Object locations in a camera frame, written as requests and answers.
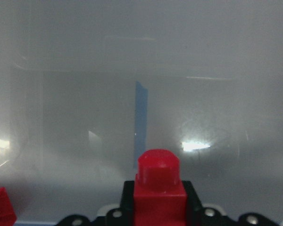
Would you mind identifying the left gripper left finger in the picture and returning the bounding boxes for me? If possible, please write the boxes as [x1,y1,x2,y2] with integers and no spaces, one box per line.
[120,181,134,218]

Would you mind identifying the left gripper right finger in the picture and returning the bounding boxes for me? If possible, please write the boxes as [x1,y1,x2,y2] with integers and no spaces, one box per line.
[183,180,203,213]

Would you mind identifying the red block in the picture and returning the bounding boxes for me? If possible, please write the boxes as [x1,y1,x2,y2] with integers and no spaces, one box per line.
[133,149,187,226]
[0,187,17,226]

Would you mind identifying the red block in box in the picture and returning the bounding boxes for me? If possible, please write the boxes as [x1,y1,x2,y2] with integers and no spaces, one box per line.
[0,187,17,226]

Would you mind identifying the clear plastic storage box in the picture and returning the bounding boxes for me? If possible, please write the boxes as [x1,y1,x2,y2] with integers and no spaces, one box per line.
[0,0,283,226]

